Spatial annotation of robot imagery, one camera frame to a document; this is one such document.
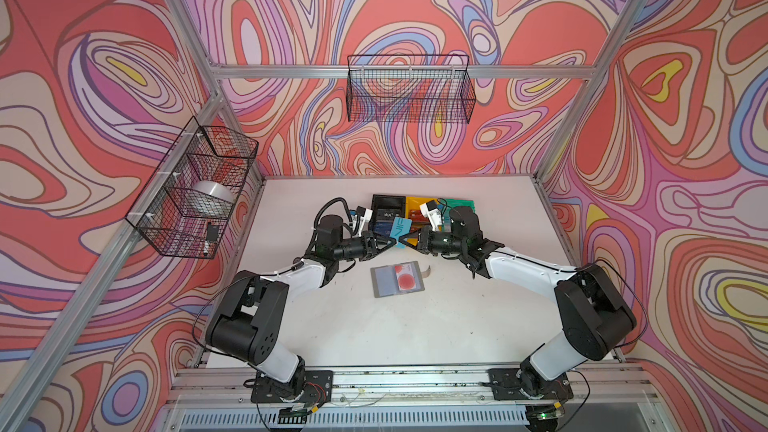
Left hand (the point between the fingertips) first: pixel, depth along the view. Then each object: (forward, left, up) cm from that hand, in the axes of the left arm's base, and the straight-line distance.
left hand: (396, 244), depth 81 cm
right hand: (0, -1, -1) cm, 2 cm away
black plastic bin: (+25, +3, -15) cm, 29 cm away
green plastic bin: (+26, -23, -14) cm, 38 cm away
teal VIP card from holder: (+5, -1, +2) cm, 5 cm away
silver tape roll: (+6, +46, +15) cm, 49 cm away
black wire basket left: (+4, +52, +13) cm, 54 cm away
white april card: (-2, -3, -16) cm, 16 cm away
